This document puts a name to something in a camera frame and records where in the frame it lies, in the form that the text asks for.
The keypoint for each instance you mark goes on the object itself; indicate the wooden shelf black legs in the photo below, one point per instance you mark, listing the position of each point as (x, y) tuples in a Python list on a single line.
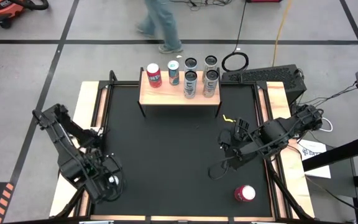
[(166, 95)]

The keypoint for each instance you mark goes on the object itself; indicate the person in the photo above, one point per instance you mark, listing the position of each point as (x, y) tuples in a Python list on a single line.
[(163, 18)]

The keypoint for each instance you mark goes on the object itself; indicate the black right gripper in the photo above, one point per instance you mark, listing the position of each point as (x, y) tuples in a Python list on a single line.
[(242, 152)]

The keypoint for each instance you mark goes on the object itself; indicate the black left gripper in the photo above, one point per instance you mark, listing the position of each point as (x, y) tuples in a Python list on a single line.
[(87, 174)]

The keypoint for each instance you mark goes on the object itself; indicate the teal can silver lid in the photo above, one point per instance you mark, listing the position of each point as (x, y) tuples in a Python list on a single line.
[(173, 76)]

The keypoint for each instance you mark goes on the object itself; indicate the black perforated computer case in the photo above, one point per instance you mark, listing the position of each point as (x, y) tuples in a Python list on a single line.
[(266, 74)]

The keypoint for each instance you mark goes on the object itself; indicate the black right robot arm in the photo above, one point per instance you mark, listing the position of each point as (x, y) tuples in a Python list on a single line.
[(303, 118)]

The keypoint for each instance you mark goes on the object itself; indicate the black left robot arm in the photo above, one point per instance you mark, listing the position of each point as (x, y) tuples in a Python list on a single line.
[(62, 143)]

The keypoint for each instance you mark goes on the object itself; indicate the white printed paper sheet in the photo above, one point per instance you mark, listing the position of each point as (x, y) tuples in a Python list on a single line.
[(319, 172)]

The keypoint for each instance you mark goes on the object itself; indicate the red lettered soda can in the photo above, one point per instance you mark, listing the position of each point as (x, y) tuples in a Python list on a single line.
[(154, 79)]

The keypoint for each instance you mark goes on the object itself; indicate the dark blue can silver lid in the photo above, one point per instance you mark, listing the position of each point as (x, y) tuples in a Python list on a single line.
[(113, 180)]

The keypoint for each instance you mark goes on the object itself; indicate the black metal beam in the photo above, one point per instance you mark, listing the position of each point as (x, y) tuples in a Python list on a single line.
[(337, 154)]

